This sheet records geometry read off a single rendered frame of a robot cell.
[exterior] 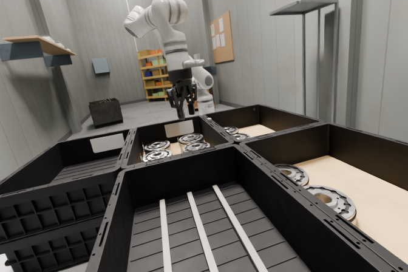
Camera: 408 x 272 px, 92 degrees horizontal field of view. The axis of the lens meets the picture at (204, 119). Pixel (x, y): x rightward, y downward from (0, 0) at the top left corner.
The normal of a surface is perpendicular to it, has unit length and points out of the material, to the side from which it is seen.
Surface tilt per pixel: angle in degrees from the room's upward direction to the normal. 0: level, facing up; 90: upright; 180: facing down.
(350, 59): 90
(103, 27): 90
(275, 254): 0
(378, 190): 0
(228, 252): 0
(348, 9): 90
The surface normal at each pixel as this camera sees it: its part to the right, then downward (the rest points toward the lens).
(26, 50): 0.36, 0.19
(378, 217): -0.13, -0.96
